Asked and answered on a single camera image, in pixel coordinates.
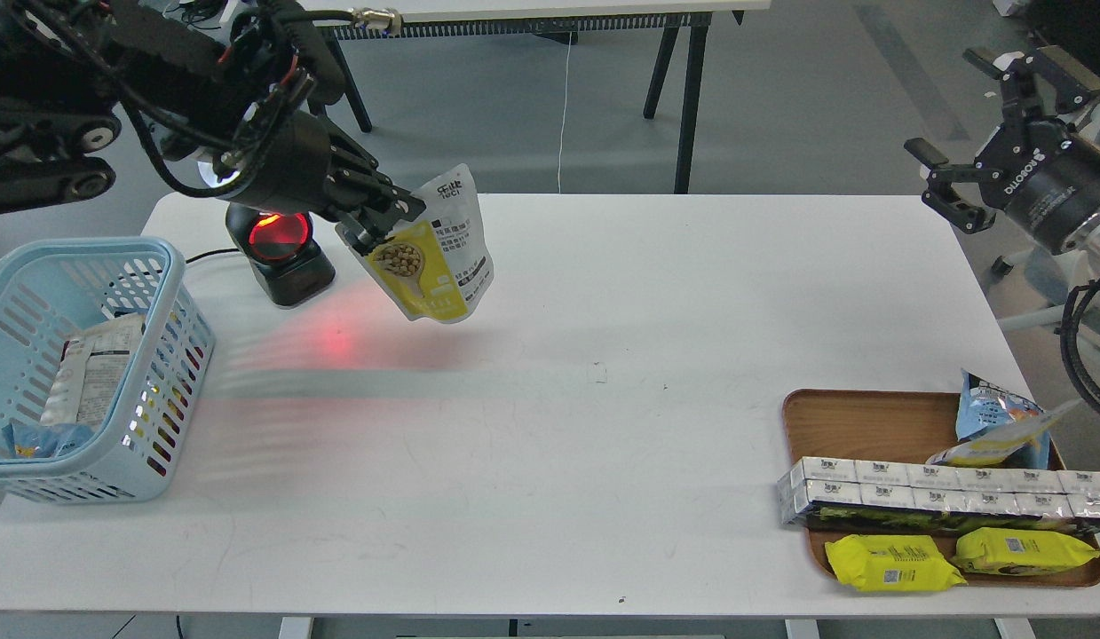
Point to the background white table black legs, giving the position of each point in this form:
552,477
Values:
562,21

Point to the yellow white nut snack pouch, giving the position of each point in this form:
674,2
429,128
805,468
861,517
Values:
438,265

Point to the black barcode scanner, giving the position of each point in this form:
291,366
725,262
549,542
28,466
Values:
288,263

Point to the yellow snack pack right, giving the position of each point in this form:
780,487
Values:
1020,552

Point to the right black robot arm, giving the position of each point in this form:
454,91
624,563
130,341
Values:
1079,300

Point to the light blue plastic basket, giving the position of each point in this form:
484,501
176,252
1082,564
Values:
52,290

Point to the silver multipack box row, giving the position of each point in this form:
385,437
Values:
855,496

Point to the brown wooden tray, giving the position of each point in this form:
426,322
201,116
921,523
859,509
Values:
891,426

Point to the yellow snack pack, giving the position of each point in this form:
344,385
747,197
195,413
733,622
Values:
1020,552
892,563

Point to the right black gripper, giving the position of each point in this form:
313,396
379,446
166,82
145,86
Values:
1034,167

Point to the blue snack bag in basket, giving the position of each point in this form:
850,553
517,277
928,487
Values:
42,442

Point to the white snack bag in basket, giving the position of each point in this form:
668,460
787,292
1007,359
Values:
93,365

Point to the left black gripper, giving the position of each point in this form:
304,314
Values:
303,172

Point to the yellow snack pack left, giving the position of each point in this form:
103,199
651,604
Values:
892,563

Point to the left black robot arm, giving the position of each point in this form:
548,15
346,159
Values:
240,120

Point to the blue yellow snack bag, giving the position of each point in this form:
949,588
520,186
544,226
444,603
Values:
997,428

